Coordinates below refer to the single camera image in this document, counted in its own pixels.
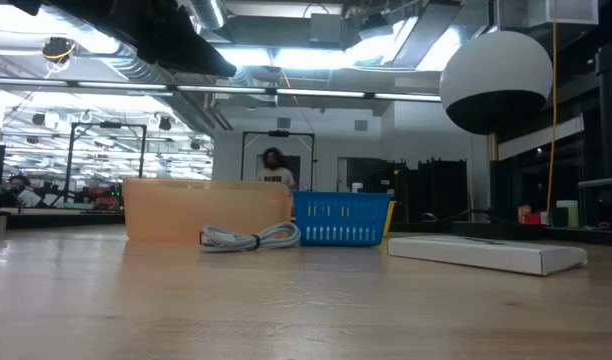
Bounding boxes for person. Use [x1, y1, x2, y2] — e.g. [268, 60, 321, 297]
[8, 174, 43, 209]
[255, 147, 297, 190]

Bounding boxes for white printed box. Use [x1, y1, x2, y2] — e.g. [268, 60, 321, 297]
[387, 234, 589, 277]

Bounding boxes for translucent orange plastic bin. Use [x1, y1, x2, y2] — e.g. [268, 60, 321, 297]
[122, 177, 294, 246]

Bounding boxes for silver round air duct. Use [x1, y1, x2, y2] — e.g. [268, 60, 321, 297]
[188, 0, 228, 31]

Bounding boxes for brass lamp stem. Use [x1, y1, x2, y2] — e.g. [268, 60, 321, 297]
[488, 132, 500, 222]

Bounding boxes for hanging yellow cable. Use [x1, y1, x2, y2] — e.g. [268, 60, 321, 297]
[545, 0, 560, 214]

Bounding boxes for bundled white grey cable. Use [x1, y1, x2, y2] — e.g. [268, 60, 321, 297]
[199, 221, 302, 254]

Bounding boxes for black frame stand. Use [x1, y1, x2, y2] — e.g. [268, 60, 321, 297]
[63, 122, 148, 204]
[240, 130, 317, 192]

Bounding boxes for black cabinet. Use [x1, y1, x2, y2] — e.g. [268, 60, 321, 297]
[418, 158, 468, 222]

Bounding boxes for black vertical post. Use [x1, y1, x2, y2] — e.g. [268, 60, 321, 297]
[595, 44, 612, 181]

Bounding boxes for blue slotted plastic basket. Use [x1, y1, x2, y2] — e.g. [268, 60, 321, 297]
[291, 190, 392, 248]

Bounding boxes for yellow slotted plastic basket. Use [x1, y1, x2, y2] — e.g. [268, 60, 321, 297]
[383, 199, 397, 238]

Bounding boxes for linear ceiling light bar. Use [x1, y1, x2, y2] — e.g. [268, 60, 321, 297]
[0, 77, 442, 103]

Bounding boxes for pale green container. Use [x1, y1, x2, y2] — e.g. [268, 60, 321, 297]
[555, 199, 580, 229]

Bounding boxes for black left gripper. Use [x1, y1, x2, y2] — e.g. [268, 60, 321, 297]
[8, 0, 237, 79]

